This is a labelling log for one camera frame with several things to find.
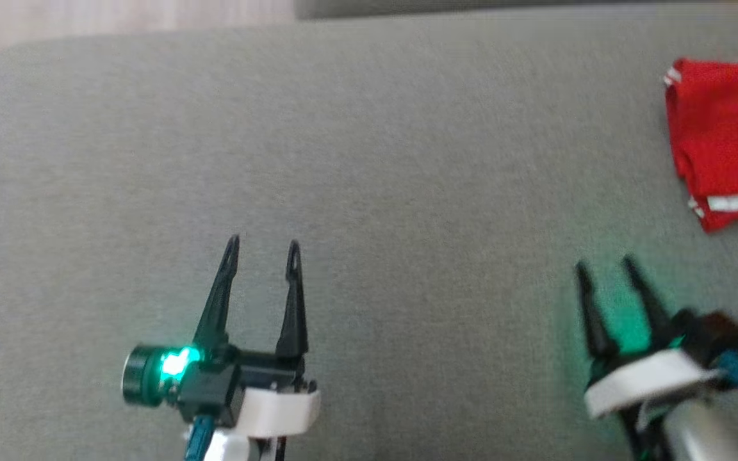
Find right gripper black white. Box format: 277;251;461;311
574;255;738;421

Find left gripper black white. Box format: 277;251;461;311
121;234;322;440

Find red shorts with white stripes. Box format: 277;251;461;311
662;56;738;234

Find large grey sofa seat cushion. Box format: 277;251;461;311
0;3;738;461

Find small grey sofa cushion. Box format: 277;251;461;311
293;0;632;20

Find left arm teal cable connector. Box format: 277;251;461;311
183;414;217;461

